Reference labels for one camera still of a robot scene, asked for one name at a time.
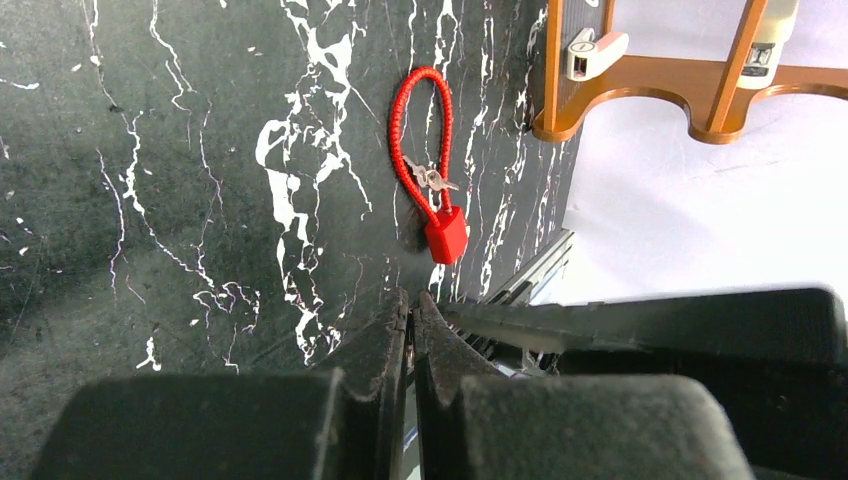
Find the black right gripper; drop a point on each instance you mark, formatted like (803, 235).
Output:
(789, 418)

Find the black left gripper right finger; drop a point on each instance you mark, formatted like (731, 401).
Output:
(476, 423)

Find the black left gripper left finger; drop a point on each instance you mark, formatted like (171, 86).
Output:
(341, 419)

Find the orange wooden shelf rack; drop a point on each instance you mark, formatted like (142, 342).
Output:
(705, 90)

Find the small pink white eraser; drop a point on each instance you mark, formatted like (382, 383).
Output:
(588, 57)

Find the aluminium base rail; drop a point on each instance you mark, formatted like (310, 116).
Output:
(524, 285)

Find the red cable padlock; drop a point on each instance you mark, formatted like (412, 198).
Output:
(446, 229)

